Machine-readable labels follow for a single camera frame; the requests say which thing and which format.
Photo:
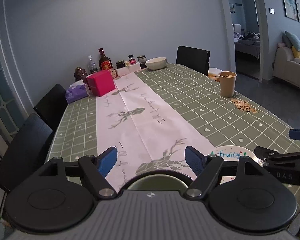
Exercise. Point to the black chair far left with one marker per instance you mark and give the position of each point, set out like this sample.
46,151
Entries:
52,107

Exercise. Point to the black chair near left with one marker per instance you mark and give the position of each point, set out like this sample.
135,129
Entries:
26,153

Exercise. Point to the framed wall picture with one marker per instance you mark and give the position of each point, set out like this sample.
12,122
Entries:
290,9

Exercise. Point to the purple tissue box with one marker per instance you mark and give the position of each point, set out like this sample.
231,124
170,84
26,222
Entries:
76,93

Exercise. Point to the white deer table runner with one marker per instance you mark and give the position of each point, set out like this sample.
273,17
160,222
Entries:
146,131

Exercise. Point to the cream bowl at far end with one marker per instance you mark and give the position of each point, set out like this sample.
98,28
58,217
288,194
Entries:
156,63

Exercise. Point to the white cloth on stool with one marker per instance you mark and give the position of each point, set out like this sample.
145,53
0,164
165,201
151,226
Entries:
213,73

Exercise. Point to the green checked tablecloth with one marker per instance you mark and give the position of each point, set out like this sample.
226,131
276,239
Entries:
197,99

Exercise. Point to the orange steel bowl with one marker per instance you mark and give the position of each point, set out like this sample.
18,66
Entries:
186,179

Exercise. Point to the dark glass jar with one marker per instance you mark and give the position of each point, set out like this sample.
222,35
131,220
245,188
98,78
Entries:
120,64

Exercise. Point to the beige paper cup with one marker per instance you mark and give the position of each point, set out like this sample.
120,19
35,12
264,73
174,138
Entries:
227,83

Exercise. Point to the clear water bottle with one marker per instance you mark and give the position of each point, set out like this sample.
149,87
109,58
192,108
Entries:
91,65

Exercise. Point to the bed in far room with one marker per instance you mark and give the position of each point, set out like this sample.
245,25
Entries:
248,44

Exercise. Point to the green ceramic bowl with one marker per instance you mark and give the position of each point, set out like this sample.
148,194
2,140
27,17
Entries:
158,182

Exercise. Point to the brown figurine ornament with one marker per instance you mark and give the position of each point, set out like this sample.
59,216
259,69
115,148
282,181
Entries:
80,74

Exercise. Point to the pink square box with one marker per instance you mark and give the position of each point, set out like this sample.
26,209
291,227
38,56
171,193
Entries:
101,83

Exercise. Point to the beige sofa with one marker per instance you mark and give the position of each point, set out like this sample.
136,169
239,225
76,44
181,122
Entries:
287,59

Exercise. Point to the white box at far end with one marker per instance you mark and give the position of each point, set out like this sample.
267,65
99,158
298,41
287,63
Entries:
128,69

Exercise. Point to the brown liquor bottle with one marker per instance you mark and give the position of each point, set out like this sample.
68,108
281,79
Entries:
104,61

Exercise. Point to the small glass jar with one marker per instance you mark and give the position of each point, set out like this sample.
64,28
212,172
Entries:
142,61

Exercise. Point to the glass panel door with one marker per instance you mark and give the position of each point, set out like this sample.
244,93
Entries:
11,118

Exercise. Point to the red label jar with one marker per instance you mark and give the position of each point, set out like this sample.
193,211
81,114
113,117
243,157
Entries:
132,59

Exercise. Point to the black chair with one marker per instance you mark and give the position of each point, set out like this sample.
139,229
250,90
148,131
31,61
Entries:
26,153
52,107
194,58

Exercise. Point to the fruity painted white plate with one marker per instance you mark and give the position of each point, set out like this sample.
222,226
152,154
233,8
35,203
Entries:
233,153

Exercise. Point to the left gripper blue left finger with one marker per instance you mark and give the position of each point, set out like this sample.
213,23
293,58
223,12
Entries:
106,161

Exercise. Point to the black chair right side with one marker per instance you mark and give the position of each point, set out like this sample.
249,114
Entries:
194,58

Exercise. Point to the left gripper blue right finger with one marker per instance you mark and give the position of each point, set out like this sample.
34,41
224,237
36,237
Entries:
195,160

